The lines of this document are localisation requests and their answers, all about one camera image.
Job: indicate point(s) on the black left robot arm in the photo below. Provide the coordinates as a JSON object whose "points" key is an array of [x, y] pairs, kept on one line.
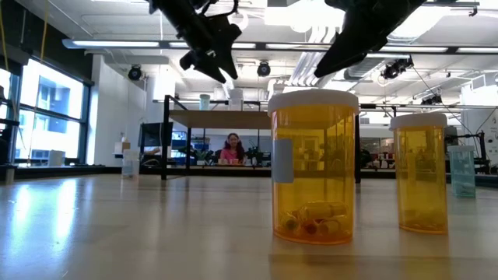
{"points": [[167, 8]]}

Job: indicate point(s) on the teal pill bottle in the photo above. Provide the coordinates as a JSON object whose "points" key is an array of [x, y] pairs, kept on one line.
{"points": [[204, 103]]}

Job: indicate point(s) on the black round ceiling light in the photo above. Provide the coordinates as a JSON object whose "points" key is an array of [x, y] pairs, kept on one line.
{"points": [[134, 72], [263, 68]]}

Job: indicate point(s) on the white ceiling pipe bundle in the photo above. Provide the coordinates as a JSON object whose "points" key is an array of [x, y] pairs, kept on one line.
{"points": [[303, 72]]}

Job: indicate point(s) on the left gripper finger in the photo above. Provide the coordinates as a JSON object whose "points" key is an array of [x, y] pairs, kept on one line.
{"points": [[229, 62], [206, 68]]}

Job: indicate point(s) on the small orange pill bottle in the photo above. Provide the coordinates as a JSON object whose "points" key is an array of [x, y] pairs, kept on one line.
{"points": [[420, 175]]}

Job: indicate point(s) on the black metal rig frame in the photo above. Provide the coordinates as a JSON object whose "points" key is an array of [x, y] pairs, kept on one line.
{"points": [[78, 171]]}

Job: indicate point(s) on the large window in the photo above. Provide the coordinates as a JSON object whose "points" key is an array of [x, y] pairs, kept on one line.
{"points": [[50, 97]]}

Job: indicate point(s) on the black background monitor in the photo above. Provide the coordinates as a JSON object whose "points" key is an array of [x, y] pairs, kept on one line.
{"points": [[453, 136], [153, 134]]}

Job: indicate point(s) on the wooden shelf with black frame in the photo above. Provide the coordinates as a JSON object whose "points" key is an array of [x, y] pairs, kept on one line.
{"points": [[218, 119]]}

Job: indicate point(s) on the background potted plant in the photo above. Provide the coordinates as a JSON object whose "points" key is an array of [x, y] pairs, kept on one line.
{"points": [[202, 156]]}

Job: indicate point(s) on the person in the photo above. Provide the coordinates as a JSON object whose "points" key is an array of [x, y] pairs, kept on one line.
{"points": [[232, 153]]}

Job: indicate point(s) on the overhead LED light bar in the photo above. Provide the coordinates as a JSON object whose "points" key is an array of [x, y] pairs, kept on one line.
{"points": [[116, 44]]}

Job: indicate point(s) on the black track spotlight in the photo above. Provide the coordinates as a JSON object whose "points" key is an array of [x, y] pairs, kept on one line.
{"points": [[432, 100], [397, 68]]}

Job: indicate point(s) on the small white vial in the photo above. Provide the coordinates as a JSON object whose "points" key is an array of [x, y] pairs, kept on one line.
{"points": [[461, 171]]}

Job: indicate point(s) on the cardboard box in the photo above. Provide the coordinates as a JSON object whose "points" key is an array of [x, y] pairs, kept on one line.
{"points": [[120, 145]]}

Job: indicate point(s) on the clear pill bottle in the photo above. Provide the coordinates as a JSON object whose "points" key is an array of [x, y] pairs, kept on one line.
{"points": [[130, 165], [236, 101]]}

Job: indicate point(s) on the white box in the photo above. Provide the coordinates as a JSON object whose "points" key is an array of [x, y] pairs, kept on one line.
{"points": [[56, 157]]}

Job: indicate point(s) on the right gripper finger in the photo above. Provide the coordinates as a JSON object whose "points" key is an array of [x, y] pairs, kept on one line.
{"points": [[350, 46]]}

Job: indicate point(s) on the silver air duct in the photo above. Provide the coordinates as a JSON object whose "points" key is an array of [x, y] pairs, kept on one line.
{"points": [[365, 68]]}

